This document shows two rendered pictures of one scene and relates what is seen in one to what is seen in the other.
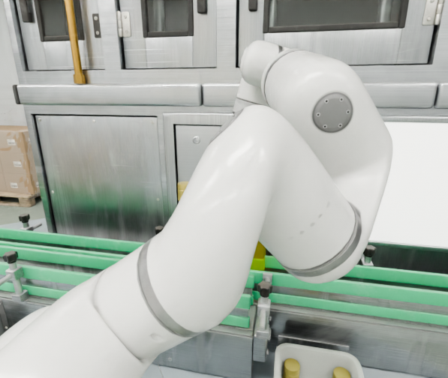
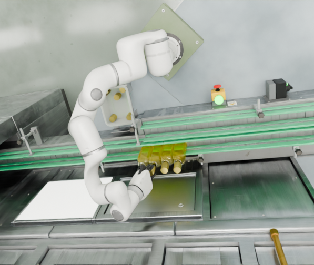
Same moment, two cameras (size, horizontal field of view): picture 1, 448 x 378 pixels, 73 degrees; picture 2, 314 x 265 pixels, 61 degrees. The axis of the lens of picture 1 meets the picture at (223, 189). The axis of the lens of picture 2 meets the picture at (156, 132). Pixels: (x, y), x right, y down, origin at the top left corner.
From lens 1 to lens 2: 0.89 m
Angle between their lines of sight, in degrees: 53
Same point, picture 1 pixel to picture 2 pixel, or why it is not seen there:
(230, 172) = (90, 77)
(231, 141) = (90, 83)
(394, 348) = not seen: hidden behind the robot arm
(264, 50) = (110, 187)
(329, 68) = (74, 122)
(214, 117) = (166, 214)
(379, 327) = not seen: hidden behind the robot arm
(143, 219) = (223, 174)
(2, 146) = not seen: outside the picture
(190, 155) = (185, 198)
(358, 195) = (78, 109)
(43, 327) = (129, 54)
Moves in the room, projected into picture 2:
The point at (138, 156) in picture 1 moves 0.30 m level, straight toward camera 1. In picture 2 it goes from (226, 200) to (186, 151)
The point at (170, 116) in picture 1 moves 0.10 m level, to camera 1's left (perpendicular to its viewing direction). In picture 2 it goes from (196, 213) to (220, 208)
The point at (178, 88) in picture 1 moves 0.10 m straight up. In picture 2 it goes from (190, 228) to (189, 249)
